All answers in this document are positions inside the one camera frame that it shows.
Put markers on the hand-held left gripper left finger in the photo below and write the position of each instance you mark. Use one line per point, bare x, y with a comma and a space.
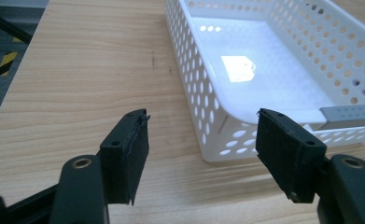
124, 158

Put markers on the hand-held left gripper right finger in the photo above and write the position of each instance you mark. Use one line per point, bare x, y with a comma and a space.
287, 155

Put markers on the white perforated plastic basket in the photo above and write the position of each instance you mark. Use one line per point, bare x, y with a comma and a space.
264, 81

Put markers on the grey perforated strip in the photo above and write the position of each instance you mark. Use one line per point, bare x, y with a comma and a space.
351, 115

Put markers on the black metal stand leg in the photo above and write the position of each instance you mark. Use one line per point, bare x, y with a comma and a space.
6, 26

